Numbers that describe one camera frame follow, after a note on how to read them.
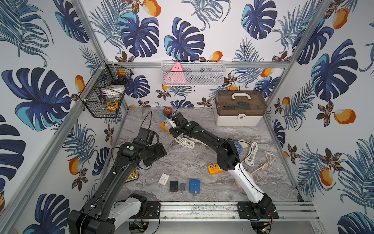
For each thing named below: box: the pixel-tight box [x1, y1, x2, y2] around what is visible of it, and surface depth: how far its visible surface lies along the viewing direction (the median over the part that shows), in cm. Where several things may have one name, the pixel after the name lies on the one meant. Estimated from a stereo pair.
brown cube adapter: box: [163, 106, 173, 117], surface depth 111 cm
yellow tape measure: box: [106, 101, 119, 111], surface depth 83 cm
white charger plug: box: [157, 173, 170, 188], surface depth 85 cm
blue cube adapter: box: [188, 178, 201, 194], surface depth 80 cm
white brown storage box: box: [214, 90, 268, 127], surface depth 100 cm
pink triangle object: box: [163, 61, 187, 85], surface depth 92 cm
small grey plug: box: [179, 182, 186, 192], surface depth 83 cm
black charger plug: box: [169, 180, 179, 192], surface depth 82 cm
